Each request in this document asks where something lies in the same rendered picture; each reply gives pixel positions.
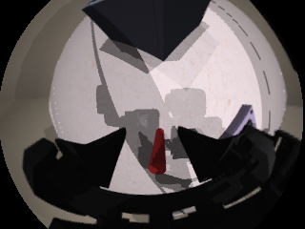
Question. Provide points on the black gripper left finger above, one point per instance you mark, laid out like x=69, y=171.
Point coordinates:
x=99, y=156

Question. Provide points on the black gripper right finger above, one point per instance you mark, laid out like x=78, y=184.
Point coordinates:
x=205, y=152

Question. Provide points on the red peg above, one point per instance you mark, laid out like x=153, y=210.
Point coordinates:
x=158, y=163

